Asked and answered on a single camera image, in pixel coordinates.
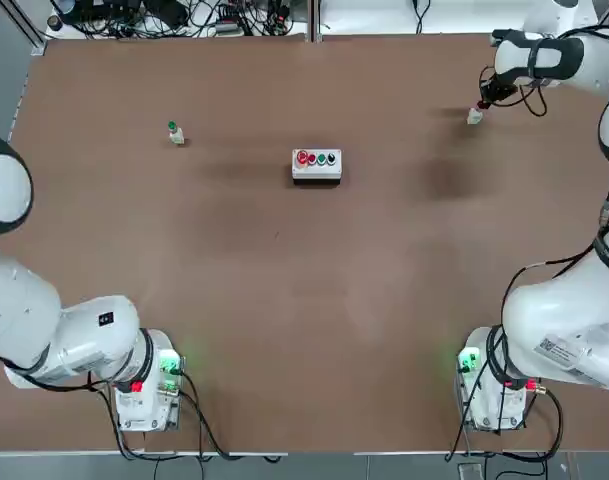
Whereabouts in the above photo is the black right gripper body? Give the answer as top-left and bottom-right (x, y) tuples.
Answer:
(483, 78), (517, 102)

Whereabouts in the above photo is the green push button switch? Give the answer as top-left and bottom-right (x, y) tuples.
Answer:
(166, 119), (187, 147)

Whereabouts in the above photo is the grey multi-button control box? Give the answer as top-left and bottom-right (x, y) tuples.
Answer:
(290, 148), (343, 189)

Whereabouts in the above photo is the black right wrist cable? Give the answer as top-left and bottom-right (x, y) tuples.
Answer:
(517, 82), (549, 119)

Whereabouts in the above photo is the black right arm link cable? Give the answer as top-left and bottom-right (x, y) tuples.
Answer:
(501, 249), (609, 321)

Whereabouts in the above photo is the aluminium frame post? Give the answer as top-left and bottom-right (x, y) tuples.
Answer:
(306, 0), (322, 44)

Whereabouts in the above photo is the black right arm base cable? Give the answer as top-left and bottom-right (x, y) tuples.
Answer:
(444, 384), (565, 462)

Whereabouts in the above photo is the black arm base cable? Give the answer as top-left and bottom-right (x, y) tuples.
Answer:
(444, 384), (565, 462)
(86, 367), (285, 462)

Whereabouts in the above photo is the black left arm base cable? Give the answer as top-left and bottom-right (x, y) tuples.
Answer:
(86, 367), (285, 462)

